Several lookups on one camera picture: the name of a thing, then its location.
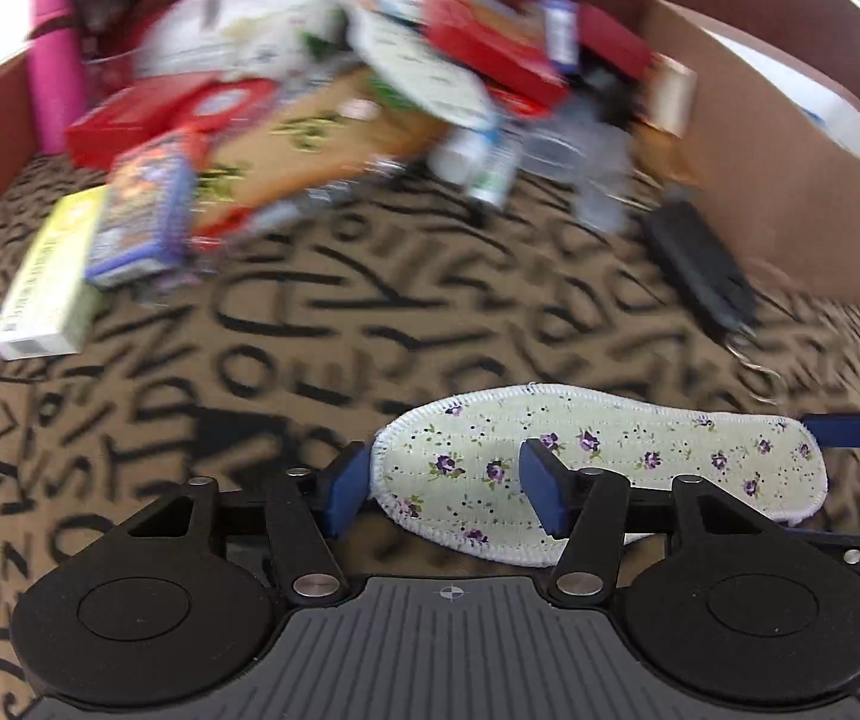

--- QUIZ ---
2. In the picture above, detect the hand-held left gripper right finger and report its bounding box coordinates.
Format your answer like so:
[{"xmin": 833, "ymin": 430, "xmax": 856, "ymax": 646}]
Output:
[{"xmin": 518, "ymin": 437, "xmax": 807, "ymax": 610}]

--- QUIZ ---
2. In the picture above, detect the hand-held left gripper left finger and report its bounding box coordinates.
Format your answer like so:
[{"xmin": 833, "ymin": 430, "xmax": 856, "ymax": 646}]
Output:
[{"xmin": 128, "ymin": 441, "xmax": 371, "ymax": 608}]

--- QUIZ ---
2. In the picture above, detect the floral shoe insole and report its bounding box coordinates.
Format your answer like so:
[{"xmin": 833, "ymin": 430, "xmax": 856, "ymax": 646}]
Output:
[
  {"xmin": 370, "ymin": 384, "xmax": 828, "ymax": 567},
  {"xmin": 347, "ymin": 11, "xmax": 498, "ymax": 132}
]

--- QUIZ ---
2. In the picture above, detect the brown cardboard container box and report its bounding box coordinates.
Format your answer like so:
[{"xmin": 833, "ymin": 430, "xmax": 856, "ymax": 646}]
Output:
[{"xmin": 625, "ymin": 0, "xmax": 860, "ymax": 316}]

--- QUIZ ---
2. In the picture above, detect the blue card box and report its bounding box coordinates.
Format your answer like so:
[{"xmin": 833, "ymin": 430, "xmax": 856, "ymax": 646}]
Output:
[{"xmin": 85, "ymin": 127, "xmax": 199, "ymax": 290}]

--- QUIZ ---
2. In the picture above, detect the small yellow medicine box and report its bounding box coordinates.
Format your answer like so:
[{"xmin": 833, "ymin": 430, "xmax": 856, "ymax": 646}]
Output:
[{"xmin": 0, "ymin": 187, "xmax": 112, "ymax": 361}]

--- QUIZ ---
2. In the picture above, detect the letter print tablecloth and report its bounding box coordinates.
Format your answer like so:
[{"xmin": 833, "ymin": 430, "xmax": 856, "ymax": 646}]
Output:
[{"xmin": 0, "ymin": 150, "xmax": 860, "ymax": 720}]

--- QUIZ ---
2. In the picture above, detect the black key case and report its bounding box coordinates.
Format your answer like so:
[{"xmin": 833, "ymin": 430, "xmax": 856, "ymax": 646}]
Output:
[{"xmin": 644, "ymin": 199, "xmax": 787, "ymax": 406}]

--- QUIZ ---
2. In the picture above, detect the white tube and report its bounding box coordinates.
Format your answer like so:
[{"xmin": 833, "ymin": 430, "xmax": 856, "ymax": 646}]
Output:
[{"xmin": 430, "ymin": 124, "xmax": 521, "ymax": 207}]

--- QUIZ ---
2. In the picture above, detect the clear glasses case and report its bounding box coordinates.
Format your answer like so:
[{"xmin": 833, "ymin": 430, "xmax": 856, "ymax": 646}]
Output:
[{"xmin": 520, "ymin": 101, "xmax": 637, "ymax": 230}]

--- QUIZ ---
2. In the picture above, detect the orange flat packet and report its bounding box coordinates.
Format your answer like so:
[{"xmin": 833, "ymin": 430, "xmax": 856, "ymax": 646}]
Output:
[{"xmin": 190, "ymin": 67, "xmax": 446, "ymax": 241}]

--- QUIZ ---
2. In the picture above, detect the gold box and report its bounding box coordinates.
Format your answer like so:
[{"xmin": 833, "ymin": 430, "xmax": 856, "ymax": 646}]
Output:
[{"xmin": 644, "ymin": 52, "xmax": 697, "ymax": 140}]

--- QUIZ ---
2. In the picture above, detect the round red tin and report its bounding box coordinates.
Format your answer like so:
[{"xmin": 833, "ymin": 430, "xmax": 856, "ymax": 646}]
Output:
[{"xmin": 190, "ymin": 79, "xmax": 273, "ymax": 136}]

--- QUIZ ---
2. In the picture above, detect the flat red box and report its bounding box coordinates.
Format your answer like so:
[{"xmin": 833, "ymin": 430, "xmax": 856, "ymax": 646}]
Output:
[{"xmin": 66, "ymin": 75, "xmax": 221, "ymax": 170}]

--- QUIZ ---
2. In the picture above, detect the dark red box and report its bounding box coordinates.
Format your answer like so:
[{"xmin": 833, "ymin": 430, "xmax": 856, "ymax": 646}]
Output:
[{"xmin": 576, "ymin": 4, "xmax": 656, "ymax": 80}]

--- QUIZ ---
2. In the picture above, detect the red patterned box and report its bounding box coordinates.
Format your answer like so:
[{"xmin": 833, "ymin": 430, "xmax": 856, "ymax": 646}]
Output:
[{"xmin": 422, "ymin": 0, "xmax": 573, "ymax": 106}]

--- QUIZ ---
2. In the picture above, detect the white patterned cloth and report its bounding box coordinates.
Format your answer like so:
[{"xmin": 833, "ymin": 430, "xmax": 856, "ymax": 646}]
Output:
[{"xmin": 227, "ymin": 4, "xmax": 348, "ymax": 83}]

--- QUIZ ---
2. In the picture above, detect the clear plastic cup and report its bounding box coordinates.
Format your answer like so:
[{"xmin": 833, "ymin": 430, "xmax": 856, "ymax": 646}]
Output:
[{"xmin": 81, "ymin": 49, "xmax": 139, "ymax": 102}]

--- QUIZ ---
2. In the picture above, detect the pink water bottle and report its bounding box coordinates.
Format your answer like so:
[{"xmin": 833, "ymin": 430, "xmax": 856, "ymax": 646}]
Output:
[{"xmin": 25, "ymin": 0, "xmax": 90, "ymax": 155}]

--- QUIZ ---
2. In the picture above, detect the dark red leaf plant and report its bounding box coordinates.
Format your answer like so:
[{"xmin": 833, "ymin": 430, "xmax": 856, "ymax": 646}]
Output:
[{"xmin": 62, "ymin": 0, "xmax": 210, "ymax": 61}]

